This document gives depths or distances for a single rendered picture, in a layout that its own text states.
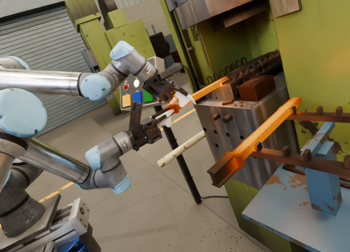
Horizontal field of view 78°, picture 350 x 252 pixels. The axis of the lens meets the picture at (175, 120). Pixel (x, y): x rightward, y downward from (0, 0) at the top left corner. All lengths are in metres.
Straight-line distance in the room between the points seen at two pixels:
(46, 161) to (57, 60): 7.96
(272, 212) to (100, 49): 5.26
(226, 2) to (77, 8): 4.95
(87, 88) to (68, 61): 8.02
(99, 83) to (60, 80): 0.13
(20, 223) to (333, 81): 1.23
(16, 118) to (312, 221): 0.80
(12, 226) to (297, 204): 1.00
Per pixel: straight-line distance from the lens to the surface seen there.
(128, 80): 1.46
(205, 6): 0.93
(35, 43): 8.75
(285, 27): 0.92
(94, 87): 0.66
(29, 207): 1.07
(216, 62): 1.27
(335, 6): 0.84
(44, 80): 0.75
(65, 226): 1.05
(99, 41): 5.66
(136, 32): 5.74
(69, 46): 8.77
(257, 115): 0.87
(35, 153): 0.77
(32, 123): 0.58
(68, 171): 0.83
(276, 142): 0.99
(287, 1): 0.87
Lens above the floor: 1.25
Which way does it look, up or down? 19 degrees down
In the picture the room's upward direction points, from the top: 23 degrees counter-clockwise
